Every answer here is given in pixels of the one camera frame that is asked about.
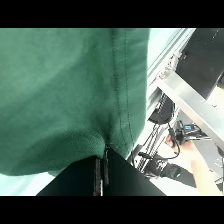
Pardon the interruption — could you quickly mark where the green T-shirt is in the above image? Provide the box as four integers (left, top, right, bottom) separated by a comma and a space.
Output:
0, 27, 151, 178

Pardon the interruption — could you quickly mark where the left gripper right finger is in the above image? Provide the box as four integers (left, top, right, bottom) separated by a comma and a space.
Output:
101, 145, 167, 197

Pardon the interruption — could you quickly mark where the person's forearm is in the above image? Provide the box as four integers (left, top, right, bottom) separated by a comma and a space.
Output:
189, 151, 224, 197

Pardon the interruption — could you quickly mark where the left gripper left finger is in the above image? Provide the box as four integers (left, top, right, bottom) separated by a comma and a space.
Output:
36, 155, 102, 197

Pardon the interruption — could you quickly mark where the silver frame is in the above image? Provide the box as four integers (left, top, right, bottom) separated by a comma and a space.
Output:
145, 27, 224, 152

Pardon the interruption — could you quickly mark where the black cable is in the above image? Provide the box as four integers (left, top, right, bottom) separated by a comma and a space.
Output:
137, 122, 182, 162

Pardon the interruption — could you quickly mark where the person's hand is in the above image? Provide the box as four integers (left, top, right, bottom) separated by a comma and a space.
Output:
165, 134, 202, 162

